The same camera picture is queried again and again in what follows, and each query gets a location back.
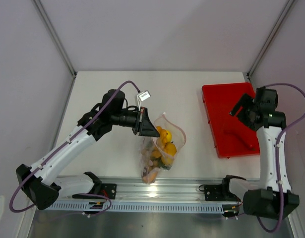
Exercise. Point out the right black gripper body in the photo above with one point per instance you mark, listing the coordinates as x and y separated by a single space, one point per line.
253 107

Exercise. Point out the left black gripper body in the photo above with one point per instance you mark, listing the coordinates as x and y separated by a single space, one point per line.
125 118

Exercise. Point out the yellow toy ginger root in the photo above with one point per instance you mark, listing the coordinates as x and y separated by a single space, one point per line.
161 140

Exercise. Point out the yellow toy pepper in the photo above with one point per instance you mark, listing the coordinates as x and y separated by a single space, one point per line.
168 136

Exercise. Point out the clear pink zip top bag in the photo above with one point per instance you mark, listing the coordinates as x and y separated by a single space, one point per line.
178 138

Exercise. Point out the longan bunch with leaves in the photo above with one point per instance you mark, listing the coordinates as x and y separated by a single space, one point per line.
155 157

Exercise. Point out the small yellow toy mango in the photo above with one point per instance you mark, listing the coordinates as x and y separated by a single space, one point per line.
170 150

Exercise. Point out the red toy chili pepper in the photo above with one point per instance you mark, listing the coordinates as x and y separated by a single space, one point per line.
242 137

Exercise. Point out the toy ham slice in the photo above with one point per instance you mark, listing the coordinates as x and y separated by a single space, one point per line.
149 177

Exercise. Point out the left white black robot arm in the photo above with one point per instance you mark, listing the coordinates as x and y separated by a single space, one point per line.
41 182

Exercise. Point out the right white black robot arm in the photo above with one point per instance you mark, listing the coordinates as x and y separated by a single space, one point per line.
273 198

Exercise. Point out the red plastic tray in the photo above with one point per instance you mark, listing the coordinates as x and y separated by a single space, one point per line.
219 99

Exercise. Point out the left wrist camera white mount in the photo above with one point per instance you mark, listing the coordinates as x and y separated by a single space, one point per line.
141 97

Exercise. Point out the aluminium mounting rail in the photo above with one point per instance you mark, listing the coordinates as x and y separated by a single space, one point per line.
163 190

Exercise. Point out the right aluminium frame post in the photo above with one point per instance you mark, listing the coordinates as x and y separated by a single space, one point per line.
275 29

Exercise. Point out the aluminium frame post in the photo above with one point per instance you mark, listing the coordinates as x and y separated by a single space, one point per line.
42 13
275 29

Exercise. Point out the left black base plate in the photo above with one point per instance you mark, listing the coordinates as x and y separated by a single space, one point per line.
108 190

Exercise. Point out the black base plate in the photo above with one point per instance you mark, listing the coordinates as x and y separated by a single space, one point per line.
217 192
108 190

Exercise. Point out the white slotted cable duct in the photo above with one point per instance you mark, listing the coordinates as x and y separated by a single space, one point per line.
202 208

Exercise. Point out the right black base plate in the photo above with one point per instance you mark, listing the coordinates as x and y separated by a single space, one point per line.
217 192

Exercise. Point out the left aluminium frame post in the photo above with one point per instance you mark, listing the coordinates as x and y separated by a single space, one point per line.
42 13

